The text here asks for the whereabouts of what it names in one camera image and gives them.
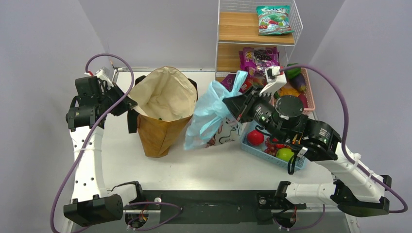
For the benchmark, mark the pink plastic basket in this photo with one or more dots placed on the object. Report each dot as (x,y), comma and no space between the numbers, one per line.
(308,93)

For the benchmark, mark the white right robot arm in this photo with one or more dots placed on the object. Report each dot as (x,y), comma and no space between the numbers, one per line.
(353,191)

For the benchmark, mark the red toy apple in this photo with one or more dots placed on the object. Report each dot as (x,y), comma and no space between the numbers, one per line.
(255,138)

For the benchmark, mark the orange cloth tote bag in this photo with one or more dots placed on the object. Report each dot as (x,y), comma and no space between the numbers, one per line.
(167,93)

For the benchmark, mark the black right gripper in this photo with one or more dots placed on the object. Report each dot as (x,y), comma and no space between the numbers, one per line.
(237,104)

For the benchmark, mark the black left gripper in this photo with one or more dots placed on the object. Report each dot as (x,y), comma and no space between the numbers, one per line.
(126,104)

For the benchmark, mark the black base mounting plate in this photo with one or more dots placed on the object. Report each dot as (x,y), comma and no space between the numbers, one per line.
(211,207)

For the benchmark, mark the maroon toy vegetable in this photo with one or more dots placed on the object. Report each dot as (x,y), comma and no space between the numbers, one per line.
(303,99)

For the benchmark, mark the red toy bell pepper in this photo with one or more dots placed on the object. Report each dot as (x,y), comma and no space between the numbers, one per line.
(279,145)

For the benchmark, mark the yellow toy bell pepper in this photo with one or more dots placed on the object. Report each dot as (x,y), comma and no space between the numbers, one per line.
(289,91)

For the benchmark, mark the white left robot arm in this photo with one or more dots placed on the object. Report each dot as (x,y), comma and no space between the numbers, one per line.
(91,203)

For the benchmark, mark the purple toy grapes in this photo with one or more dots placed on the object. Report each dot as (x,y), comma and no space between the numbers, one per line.
(270,148)

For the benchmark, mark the white wire wooden shelf rack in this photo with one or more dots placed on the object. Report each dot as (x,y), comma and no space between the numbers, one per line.
(238,28)

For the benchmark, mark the purple candy bag middle shelf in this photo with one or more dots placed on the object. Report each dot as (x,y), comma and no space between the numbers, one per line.
(256,60)

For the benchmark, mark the light blue plastic grocery bag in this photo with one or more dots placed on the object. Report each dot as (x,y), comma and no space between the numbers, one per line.
(212,124)

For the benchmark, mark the purple toy eggplant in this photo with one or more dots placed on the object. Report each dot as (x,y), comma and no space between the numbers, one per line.
(298,83)

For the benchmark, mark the purple candy bag bottom shelf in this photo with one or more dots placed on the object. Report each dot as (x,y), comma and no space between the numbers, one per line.
(228,81)

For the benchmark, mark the red candy bag bottom shelf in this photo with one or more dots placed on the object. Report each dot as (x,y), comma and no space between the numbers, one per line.
(251,81)

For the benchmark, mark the teal candy bag top right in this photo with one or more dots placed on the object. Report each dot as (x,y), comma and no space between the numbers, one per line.
(274,20)

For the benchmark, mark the green toy apple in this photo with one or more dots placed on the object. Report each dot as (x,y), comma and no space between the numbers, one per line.
(284,154)

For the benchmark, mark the light blue plastic basket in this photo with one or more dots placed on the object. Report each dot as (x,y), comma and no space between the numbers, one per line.
(299,163)

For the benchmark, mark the green toy bell pepper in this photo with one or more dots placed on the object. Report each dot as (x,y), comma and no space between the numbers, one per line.
(292,73)

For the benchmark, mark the purple candy bag shelf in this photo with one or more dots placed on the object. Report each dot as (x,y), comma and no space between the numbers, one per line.
(256,60)
(228,81)

